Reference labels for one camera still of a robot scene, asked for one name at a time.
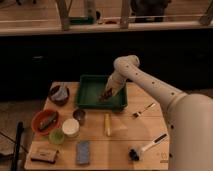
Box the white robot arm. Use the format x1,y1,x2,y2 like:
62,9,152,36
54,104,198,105
101,55,213,171

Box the green plastic tray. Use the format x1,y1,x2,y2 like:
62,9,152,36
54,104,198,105
75,75,128,110

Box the small metal cup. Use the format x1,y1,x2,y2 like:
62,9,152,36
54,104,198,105
73,109,86,125

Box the metal fork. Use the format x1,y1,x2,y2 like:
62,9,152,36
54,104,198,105
132,103,156,118

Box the grey cloth in bowl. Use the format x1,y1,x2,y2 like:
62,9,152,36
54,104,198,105
51,86,68,100

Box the white cup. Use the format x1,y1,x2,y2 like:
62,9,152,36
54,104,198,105
62,118,80,137

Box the dark brown bowl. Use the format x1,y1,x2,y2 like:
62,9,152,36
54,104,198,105
48,85,70,106

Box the blue sponge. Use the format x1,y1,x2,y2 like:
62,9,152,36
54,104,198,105
76,141,90,165

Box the wooden folding table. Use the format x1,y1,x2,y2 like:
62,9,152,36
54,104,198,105
24,83,168,171

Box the green cup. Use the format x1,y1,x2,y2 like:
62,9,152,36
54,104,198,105
49,128,64,145

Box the dark vegetable in bowl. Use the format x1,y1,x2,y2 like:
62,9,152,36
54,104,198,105
38,112,58,131

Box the orange bowl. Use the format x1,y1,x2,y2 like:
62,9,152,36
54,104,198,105
31,109,60,136

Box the green box in background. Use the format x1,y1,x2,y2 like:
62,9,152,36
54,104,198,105
69,17,94,25

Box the brown wooden block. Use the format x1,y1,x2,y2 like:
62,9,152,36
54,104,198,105
30,148,59,164

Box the black stand left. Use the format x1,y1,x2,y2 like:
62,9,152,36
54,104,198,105
10,122,24,171

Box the yellow handled knife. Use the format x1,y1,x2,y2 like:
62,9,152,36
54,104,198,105
104,113,111,136

